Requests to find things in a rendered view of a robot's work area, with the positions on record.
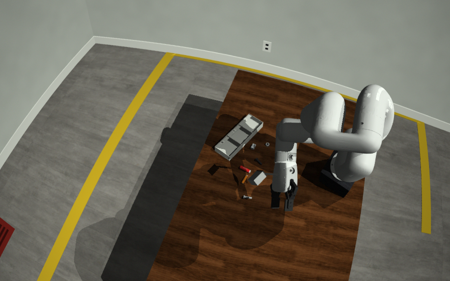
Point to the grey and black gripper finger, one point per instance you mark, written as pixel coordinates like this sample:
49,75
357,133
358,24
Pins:
275,202
290,196

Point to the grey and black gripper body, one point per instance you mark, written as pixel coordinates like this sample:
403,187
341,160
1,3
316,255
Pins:
287,170

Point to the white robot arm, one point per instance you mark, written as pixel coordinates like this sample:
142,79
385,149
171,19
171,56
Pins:
321,122

